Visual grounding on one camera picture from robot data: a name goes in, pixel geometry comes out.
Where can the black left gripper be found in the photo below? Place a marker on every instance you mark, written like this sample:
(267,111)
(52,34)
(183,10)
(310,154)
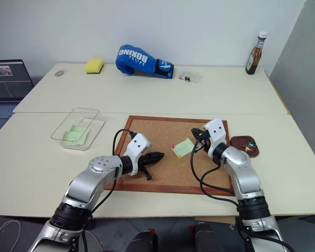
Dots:
(144,161)

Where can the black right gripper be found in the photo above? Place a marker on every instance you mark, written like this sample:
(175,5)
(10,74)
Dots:
(205,140)

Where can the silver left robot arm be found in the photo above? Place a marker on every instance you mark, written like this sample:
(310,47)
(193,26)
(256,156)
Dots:
(84,183)

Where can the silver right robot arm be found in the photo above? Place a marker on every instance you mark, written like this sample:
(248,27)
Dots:
(242,170)

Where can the green sticky note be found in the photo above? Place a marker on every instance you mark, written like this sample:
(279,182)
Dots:
(184,148)
(78,128)
(73,137)

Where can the brown tray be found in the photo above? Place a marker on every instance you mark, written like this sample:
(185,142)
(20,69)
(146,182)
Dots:
(237,141)

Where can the small clear compartment box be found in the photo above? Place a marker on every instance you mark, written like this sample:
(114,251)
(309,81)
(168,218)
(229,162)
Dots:
(191,76)

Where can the clear plastic box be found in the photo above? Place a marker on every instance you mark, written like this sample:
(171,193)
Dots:
(94,126)

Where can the wood-framed cork board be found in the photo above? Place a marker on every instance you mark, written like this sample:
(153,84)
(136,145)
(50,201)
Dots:
(168,131)

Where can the yellow pushpin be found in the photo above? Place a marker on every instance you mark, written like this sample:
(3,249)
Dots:
(246,149)

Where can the dark rounded shape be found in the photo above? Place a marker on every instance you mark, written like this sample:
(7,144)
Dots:
(144,241)
(207,237)

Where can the brown sauce bottle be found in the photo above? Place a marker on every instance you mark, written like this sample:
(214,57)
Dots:
(253,60)

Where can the blue boxing glove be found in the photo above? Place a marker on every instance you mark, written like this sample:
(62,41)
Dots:
(136,59)

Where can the yellow green sponge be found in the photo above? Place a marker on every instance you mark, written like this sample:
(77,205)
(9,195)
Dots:
(94,65)

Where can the grey laptop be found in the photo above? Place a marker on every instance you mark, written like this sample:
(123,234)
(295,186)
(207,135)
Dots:
(5,81)

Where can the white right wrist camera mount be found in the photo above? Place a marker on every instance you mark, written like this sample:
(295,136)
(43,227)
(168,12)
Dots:
(216,131)

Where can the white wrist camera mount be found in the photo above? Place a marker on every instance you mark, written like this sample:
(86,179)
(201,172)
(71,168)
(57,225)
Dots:
(137,144)
(216,131)

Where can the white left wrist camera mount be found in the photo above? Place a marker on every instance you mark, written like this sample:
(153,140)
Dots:
(137,144)

